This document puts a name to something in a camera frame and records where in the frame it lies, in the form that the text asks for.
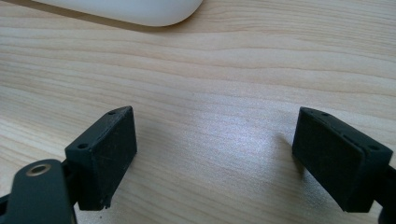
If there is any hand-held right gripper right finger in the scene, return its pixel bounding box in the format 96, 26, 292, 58
291, 106, 394, 213

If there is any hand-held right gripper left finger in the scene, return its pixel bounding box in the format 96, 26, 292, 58
64, 105, 138, 211

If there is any white plastic bin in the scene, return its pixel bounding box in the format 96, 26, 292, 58
31, 0, 205, 28

